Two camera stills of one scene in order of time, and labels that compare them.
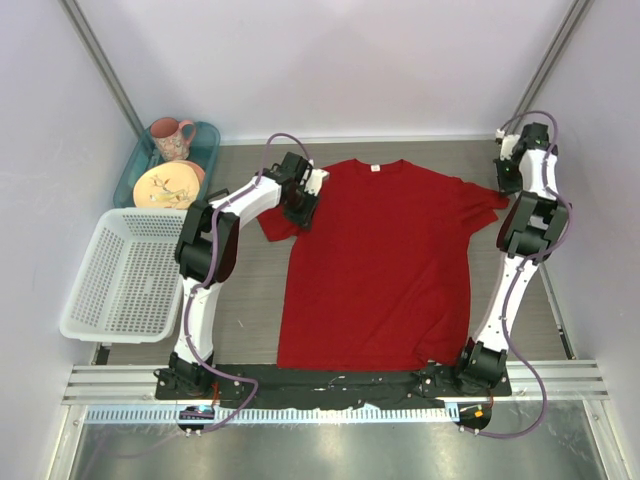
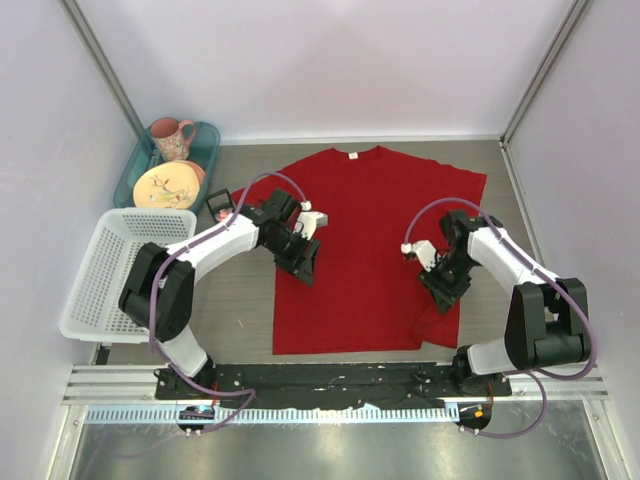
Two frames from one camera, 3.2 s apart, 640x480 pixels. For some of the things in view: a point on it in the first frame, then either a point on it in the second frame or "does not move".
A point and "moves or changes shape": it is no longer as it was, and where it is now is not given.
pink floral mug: [172, 137] does not move
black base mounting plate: [264, 386] does not move
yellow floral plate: [166, 185] does not move
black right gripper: [505, 187] -> [445, 295]
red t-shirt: [379, 278] moves or changes shape
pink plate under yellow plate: [199, 171] does not move
